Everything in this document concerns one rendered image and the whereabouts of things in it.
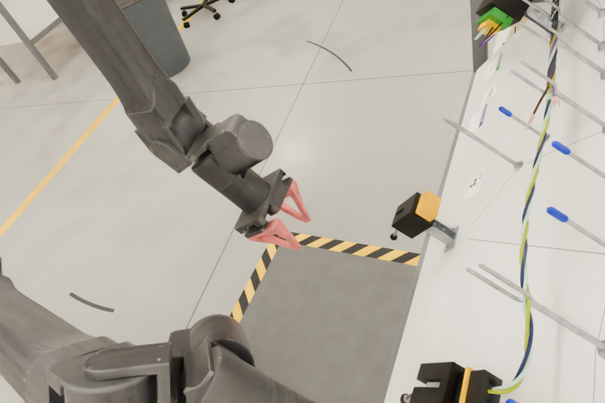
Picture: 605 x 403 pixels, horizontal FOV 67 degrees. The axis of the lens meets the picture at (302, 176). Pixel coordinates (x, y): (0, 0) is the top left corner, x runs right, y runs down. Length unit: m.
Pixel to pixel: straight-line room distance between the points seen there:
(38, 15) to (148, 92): 4.56
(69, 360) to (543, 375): 0.42
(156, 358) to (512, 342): 0.39
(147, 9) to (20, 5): 1.64
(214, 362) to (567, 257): 0.40
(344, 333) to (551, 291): 1.31
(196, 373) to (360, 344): 1.45
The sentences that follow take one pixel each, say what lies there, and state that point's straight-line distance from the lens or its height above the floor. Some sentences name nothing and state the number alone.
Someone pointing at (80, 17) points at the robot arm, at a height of 1.45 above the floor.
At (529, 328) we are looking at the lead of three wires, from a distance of 0.43.
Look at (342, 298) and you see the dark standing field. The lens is 1.89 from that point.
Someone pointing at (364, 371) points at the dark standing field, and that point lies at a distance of 1.74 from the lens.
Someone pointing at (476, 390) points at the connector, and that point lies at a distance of 0.46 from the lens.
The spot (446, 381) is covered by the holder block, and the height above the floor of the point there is 1.15.
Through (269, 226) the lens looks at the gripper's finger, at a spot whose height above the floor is 1.11.
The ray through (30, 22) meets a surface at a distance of 5.07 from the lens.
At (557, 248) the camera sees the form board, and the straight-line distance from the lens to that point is 0.60.
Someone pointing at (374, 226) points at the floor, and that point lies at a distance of 2.06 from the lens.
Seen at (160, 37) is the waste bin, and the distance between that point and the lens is 3.78.
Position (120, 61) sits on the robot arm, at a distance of 0.58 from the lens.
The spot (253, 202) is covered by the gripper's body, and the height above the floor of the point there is 1.14.
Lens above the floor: 1.59
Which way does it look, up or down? 42 degrees down
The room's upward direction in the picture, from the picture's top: 23 degrees counter-clockwise
